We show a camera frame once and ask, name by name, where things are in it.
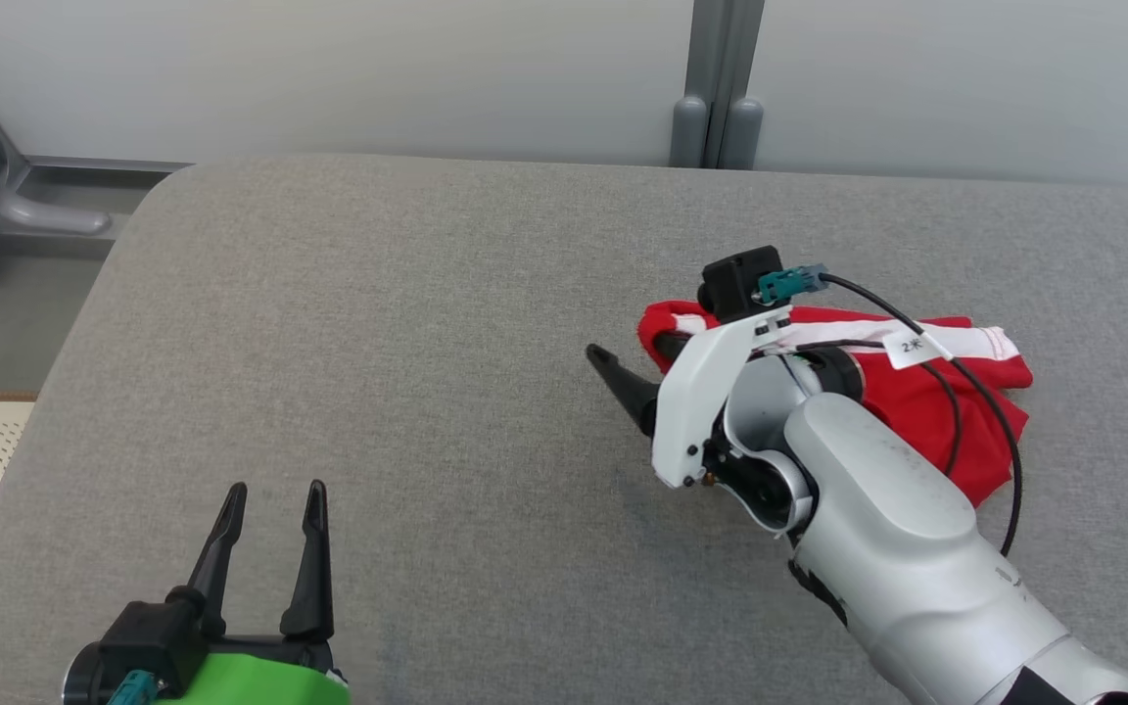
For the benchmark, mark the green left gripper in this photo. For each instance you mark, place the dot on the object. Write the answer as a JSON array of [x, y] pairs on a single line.
[[251, 681]]

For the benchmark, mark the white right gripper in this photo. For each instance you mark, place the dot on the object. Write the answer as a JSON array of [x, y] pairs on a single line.
[[686, 401]]

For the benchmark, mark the red basketball jersey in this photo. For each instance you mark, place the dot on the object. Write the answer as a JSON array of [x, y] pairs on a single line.
[[926, 411]]

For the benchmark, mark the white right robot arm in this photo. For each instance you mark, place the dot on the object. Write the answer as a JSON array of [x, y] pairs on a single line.
[[897, 529]]

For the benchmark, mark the grey fabric sofa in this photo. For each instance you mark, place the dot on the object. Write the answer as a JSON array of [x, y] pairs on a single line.
[[427, 343]]

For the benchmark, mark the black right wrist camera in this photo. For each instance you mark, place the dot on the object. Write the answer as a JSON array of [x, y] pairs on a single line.
[[735, 284]]

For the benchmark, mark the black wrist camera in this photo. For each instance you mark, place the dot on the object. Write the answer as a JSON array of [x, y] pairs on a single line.
[[735, 284], [138, 636]]

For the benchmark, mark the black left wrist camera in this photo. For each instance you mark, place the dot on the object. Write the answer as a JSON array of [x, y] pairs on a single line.
[[138, 636]]

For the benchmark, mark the grey partition post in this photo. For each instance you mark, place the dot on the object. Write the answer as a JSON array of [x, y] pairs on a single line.
[[721, 88]]

